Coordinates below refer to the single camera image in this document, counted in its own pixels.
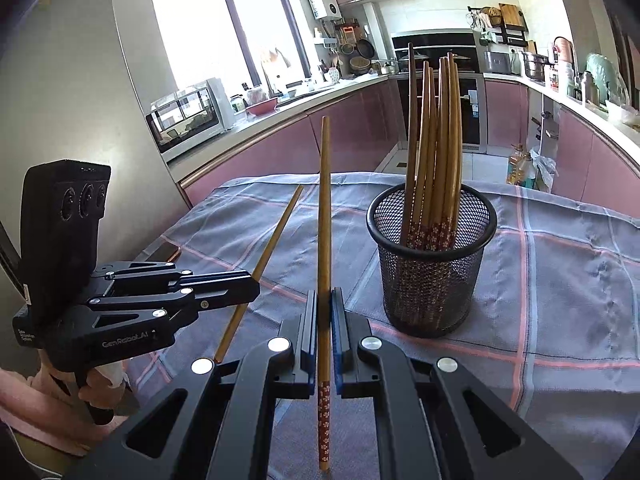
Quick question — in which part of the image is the gold chopstick red end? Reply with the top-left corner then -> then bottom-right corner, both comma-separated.
317,116 -> 332,472

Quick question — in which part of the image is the person left hand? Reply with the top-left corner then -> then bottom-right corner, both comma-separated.
32,350 -> 128,413

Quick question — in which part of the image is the smartphone orange case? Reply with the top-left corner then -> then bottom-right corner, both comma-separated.
143,242 -> 181,263

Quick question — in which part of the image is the black mesh utensil holder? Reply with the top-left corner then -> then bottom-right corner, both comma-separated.
367,183 -> 497,338

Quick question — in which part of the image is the white microwave oven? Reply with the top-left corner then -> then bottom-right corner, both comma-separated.
145,78 -> 236,162

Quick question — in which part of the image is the pink bowl on counter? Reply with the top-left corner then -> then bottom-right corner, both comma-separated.
246,98 -> 278,117

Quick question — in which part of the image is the blue plaid tablecloth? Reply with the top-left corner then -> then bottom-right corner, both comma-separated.
124,171 -> 640,480

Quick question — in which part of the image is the cooking oil bottle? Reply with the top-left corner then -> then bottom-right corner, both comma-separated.
506,144 -> 536,188

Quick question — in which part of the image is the built-in black oven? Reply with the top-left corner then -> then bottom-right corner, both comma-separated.
390,29 -> 487,154

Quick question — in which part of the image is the steel stock pot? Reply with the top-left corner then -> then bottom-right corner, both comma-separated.
522,51 -> 549,82

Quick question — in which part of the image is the black wall rack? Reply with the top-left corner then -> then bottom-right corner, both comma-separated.
466,3 -> 528,48

